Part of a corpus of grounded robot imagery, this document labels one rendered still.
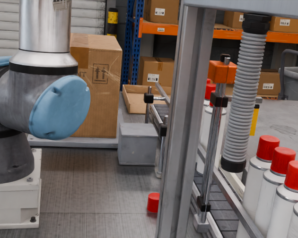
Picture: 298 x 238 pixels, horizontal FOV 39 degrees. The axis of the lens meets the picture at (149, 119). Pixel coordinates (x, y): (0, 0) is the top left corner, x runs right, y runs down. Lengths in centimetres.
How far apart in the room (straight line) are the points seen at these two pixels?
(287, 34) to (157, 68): 147
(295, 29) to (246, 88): 459
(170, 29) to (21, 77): 380
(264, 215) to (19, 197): 45
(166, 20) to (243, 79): 400
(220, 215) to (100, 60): 58
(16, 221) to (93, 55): 54
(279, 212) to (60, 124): 37
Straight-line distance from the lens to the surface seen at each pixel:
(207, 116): 99
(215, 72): 70
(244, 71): 56
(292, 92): 321
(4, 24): 506
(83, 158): 120
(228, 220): 88
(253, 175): 73
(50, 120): 71
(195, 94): 66
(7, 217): 89
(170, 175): 70
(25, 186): 85
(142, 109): 166
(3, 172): 85
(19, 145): 87
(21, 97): 73
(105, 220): 92
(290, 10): 56
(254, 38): 55
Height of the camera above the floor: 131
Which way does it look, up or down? 18 degrees down
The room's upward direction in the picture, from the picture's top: 5 degrees clockwise
